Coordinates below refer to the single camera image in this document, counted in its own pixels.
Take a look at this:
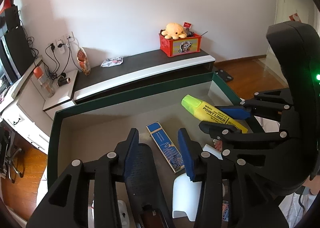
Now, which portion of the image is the black office chair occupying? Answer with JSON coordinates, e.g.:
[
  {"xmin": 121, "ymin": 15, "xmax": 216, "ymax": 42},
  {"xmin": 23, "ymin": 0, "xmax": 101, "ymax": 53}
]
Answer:
[{"xmin": 1, "ymin": 127, "xmax": 24, "ymax": 184}]

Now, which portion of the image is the yellow octopus plush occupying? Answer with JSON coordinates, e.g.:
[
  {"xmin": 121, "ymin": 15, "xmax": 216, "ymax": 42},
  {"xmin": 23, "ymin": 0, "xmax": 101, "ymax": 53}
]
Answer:
[{"xmin": 161, "ymin": 23, "xmax": 187, "ymax": 40}]

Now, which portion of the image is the crumpled wrapper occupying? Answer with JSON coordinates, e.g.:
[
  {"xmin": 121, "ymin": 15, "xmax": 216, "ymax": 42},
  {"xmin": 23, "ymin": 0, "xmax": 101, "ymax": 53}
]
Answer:
[{"xmin": 101, "ymin": 56, "xmax": 123, "ymax": 68}]

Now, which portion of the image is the striped white tablecloth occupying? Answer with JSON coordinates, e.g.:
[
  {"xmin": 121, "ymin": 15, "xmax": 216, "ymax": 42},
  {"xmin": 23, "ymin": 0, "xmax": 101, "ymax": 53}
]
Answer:
[{"xmin": 36, "ymin": 116, "xmax": 316, "ymax": 227}]

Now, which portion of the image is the red door ornament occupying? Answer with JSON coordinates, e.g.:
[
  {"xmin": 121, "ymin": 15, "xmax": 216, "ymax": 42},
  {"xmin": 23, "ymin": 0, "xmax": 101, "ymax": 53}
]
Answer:
[{"xmin": 289, "ymin": 13, "xmax": 301, "ymax": 22}]

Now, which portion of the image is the red toy crate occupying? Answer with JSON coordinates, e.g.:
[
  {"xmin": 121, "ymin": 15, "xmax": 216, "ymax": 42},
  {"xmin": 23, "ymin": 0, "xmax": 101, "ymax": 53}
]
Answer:
[{"xmin": 159, "ymin": 34, "xmax": 202, "ymax": 57}]

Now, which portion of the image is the black remote control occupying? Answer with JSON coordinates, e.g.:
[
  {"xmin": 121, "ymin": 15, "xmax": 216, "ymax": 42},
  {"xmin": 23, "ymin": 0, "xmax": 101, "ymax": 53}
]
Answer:
[{"xmin": 125, "ymin": 143, "xmax": 175, "ymax": 227}]

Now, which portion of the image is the white desk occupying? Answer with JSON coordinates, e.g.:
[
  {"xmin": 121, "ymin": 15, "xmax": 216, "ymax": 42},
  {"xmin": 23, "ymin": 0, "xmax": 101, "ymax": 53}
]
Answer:
[{"xmin": 1, "ymin": 57, "xmax": 53, "ymax": 154}]

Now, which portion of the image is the white nightstand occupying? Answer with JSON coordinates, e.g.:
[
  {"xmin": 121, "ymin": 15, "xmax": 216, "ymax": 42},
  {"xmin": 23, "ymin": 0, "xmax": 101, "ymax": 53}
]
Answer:
[{"xmin": 43, "ymin": 70, "xmax": 78, "ymax": 120}]

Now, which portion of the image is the low black white cabinet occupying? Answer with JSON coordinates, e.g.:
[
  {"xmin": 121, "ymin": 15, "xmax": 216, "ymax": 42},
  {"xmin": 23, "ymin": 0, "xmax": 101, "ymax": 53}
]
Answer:
[{"xmin": 73, "ymin": 49, "xmax": 215, "ymax": 103}]

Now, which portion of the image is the orange cap water bottle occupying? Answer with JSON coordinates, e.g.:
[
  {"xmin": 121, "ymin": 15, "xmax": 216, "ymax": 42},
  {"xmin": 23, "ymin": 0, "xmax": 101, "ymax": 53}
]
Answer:
[{"xmin": 33, "ymin": 66, "xmax": 55, "ymax": 97}]

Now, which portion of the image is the black speaker box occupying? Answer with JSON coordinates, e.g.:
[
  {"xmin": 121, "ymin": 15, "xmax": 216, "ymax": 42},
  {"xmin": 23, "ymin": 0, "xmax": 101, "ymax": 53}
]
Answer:
[{"xmin": 1, "ymin": 5, "xmax": 20, "ymax": 33}]

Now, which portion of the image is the pink open storage box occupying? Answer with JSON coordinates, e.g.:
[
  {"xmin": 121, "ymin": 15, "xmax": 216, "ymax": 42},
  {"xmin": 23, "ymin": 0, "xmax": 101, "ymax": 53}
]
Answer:
[{"xmin": 47, "ymin": 71, "xmax": 266, "ymax": 228}]

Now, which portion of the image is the small pink block toy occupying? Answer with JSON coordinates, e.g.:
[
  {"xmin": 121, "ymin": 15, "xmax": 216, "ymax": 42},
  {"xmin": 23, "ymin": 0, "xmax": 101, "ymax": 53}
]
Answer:
[{"xmin": 213, "ymin": 139, "xmax": 222, "ymax": 152}]

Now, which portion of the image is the snack bag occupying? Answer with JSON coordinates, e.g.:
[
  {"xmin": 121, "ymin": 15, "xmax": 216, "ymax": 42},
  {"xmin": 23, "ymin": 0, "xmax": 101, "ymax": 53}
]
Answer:
[{"xmin": 76, "ymin": 47, "xmax": 91, "ymax": 76}]

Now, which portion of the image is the small black camera lens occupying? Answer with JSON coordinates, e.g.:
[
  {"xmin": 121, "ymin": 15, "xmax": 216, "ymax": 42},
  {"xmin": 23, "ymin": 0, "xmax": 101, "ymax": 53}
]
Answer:
[{"xmin": 57, "ymin": 76, "xmax": 71, "ymax": 87}]

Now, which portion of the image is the blue rectangular box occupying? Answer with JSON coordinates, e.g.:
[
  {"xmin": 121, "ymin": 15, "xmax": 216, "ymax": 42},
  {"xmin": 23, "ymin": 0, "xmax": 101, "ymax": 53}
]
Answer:
[{"xmin": 146, "ymin": 122, "xmax": 184, "ymax": 173}]

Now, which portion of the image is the yellow highlighter marker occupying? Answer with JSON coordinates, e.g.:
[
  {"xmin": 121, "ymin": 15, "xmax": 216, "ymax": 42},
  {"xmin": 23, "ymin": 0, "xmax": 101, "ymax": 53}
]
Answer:
[{"xmin": 181, "ymin": 95, "xmax": 248, "ymax": 133}]

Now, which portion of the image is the black floor scale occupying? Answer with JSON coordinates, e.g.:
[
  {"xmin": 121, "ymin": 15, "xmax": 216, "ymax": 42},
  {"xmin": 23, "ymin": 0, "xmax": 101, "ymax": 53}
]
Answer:
[{"xmin": 215, "ymin": 69, "xmax": 234, "ymax": 82}]

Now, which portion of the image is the black computer tower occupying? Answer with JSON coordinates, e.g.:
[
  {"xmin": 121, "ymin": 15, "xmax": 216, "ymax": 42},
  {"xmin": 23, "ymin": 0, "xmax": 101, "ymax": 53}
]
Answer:
[{"xmin": 1, "ymin": 26, "xmax": 35, "ymax": 84}]

